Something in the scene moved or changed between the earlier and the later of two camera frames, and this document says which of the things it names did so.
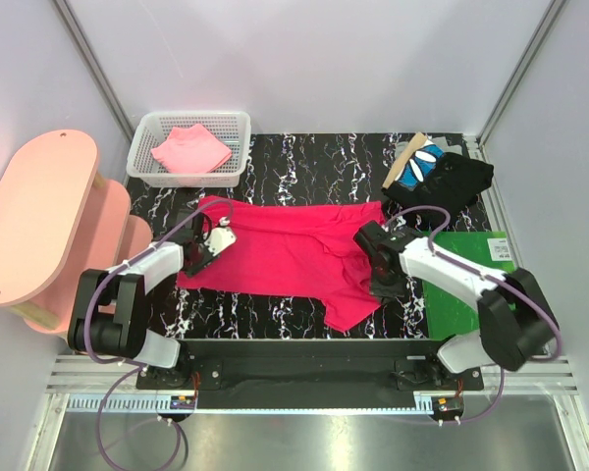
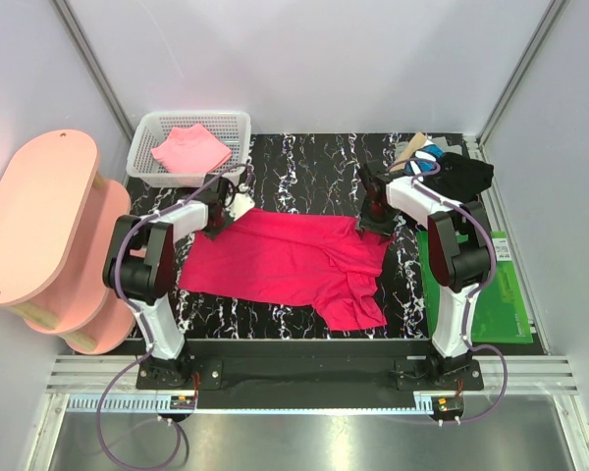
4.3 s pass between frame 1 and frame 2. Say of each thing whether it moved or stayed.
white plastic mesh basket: stayed
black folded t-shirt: stayed
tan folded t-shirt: stayed
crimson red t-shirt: moved
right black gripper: moved
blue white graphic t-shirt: stayed
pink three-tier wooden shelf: stayed
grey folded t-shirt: stayed
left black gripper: moved
